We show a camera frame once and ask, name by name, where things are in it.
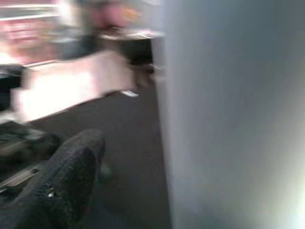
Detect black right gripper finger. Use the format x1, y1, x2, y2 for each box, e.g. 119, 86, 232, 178
0, 130, 107, 229

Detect pale patterned cloth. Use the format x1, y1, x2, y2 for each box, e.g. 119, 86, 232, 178
13, 51, 138, 124

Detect small white tag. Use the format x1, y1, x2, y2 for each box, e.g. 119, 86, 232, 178
121, 89, 140, 98

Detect white plastic table leg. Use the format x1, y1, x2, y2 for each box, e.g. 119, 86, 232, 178
154, 0, 305, 229

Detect black tablecloth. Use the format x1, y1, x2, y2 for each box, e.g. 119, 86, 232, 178
0, 89, 172, 229

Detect red printed box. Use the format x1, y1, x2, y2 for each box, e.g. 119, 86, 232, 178
0, 19, 59, 64

